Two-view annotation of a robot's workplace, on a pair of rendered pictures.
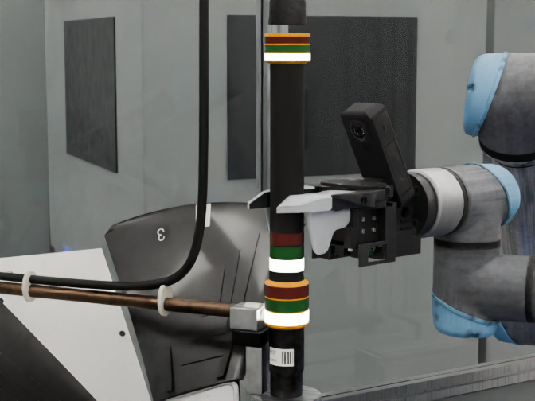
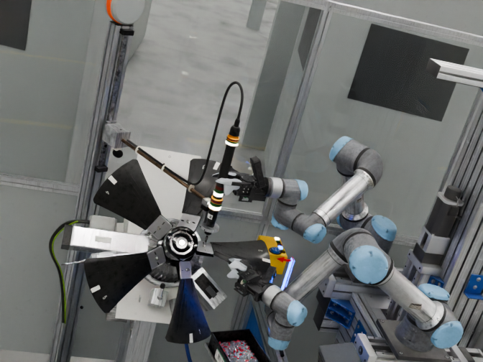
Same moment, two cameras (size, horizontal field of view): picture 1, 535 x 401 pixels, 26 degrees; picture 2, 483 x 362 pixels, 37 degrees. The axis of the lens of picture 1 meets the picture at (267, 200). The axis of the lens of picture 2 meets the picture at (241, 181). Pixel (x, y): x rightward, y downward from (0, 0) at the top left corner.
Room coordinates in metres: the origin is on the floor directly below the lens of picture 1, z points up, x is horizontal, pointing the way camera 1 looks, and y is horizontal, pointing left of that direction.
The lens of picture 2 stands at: (-1.09, -0.74, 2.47)
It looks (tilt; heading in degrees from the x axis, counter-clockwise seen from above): 23 degrees down; 16
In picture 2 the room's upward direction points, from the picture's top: 15 degrees clockwise
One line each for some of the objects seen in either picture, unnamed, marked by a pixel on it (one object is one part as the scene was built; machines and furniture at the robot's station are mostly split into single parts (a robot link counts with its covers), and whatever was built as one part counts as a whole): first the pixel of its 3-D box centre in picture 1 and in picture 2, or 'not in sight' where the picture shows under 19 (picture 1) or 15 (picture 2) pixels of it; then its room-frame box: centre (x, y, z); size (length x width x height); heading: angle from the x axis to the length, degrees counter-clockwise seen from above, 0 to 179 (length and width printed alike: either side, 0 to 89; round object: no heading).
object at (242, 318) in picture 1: (277, 356); (210, 215); (1.12, -0.01, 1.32); 0.09 x 0.07 x 0.10; 67
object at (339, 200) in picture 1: (351, 198); (241, 182); (1.14, -0.08, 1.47); 0.09 x 0.05 x 0.02; 141
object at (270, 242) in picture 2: not in sight; (269, 256); (1.55, -0.17, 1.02); 0.16 x 0.10 x 0.11; 32
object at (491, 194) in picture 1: (468, 200); (291, 189); (1.30, -0.23, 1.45); 0.11 x 0.08 x 0.09; 132
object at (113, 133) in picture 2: not in sight; (115, 134); (1.36, 0.56, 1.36); 0.10 x 0.07 x 0.08; 67
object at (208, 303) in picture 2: not in sight; (203, 289); (1.16, -0.05, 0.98); 0.20 x 0.16 x 0.20; 32
